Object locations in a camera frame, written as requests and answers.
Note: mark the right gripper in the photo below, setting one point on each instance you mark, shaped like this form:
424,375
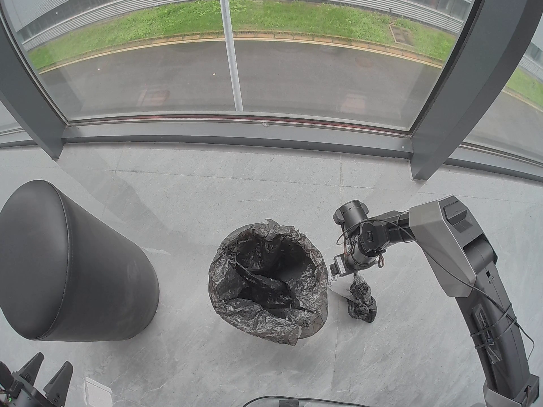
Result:
360,261

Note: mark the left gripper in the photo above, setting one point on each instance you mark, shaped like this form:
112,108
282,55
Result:
36,400

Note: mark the black plastic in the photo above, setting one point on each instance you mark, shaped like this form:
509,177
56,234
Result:
362,303

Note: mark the black plastic bag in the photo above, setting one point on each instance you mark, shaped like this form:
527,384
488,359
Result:
263,248

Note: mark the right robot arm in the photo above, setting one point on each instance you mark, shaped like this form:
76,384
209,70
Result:
445,235

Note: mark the white printed paper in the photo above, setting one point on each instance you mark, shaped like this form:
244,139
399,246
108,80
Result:
341,291

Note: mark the dark grey round chair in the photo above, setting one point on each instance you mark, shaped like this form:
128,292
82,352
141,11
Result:
85,269

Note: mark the window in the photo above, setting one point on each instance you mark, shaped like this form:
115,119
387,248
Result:
212,132

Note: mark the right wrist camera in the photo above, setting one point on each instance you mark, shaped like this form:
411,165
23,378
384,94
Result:
373,235

